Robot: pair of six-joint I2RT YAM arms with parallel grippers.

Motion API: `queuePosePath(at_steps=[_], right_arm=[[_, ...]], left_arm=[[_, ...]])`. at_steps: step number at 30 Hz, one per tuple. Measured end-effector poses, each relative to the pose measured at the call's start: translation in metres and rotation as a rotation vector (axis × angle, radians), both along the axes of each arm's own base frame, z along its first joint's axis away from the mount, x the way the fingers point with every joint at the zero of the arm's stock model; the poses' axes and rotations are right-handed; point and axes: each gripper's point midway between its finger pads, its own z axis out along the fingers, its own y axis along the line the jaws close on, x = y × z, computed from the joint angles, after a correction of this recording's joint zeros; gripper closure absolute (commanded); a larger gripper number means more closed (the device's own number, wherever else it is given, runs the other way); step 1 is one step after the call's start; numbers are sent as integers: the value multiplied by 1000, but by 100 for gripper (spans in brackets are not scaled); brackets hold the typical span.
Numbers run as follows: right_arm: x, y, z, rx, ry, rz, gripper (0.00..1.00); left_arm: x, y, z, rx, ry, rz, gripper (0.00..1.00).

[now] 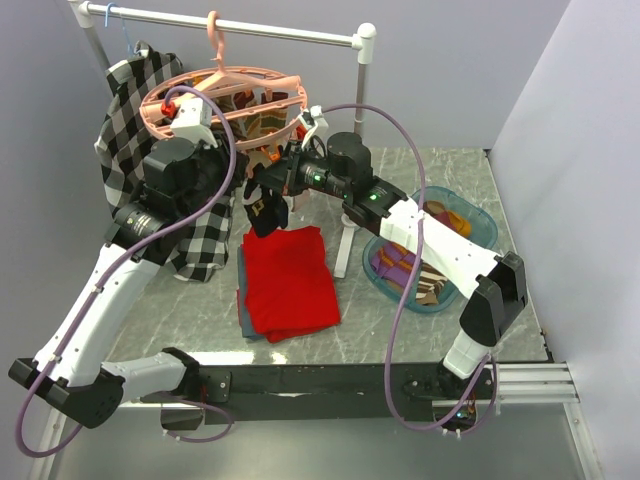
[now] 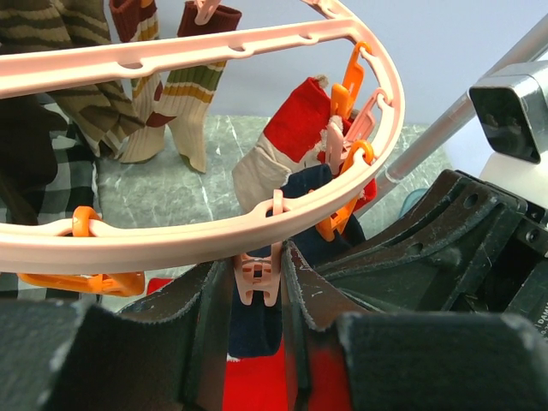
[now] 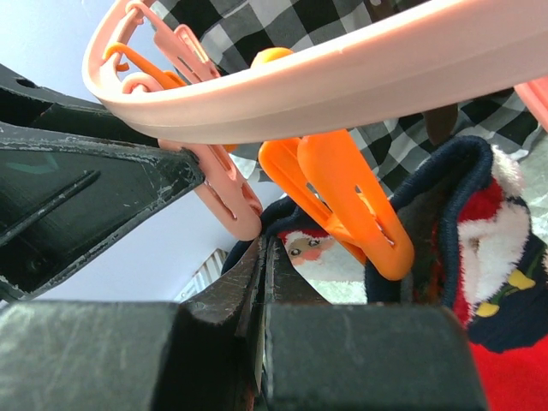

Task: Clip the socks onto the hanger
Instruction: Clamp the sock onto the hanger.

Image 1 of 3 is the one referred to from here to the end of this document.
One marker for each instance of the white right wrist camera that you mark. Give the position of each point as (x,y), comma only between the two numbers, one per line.
(314,123)

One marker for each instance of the blue wire hanger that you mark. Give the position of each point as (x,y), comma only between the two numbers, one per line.
(132,49)

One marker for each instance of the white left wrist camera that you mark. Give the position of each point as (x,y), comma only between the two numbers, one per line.
(191,121)

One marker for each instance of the brown white striped sock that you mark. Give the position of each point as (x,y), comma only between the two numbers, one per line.
(429,288)

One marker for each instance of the maroon sock in basket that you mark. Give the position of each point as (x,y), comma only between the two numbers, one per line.
(435,209)

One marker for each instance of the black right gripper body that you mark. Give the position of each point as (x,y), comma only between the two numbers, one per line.
(307,172)

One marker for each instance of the teal plastic basket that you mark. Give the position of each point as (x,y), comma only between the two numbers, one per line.
(461,260)

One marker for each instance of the pink round sock hanger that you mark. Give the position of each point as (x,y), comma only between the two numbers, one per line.
(240,92)

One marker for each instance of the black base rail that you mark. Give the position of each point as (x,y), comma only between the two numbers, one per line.
(420,391)

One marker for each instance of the red folded cloth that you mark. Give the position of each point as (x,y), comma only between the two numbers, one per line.
(291,291)

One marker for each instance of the black white checkered shirt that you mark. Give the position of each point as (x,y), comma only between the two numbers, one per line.
(123,141)

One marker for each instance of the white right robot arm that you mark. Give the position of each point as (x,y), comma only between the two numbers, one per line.
(494,285)

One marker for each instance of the striped beige sock left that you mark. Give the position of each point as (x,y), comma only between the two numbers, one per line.
(263,124)

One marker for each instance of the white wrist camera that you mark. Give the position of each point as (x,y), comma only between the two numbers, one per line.
(314,123)
(191,121)

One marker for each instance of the navy patterned sock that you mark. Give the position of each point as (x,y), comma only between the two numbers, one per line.
(266,210)

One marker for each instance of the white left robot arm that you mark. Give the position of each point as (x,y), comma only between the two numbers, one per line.
(71,372)

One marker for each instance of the yellow sock in basket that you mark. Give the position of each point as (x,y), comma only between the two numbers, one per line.
(458,223)

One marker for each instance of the grey folded cloth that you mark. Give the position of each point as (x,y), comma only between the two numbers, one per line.
(245,321)

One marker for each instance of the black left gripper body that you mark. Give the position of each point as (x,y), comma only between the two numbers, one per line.
(212,168)

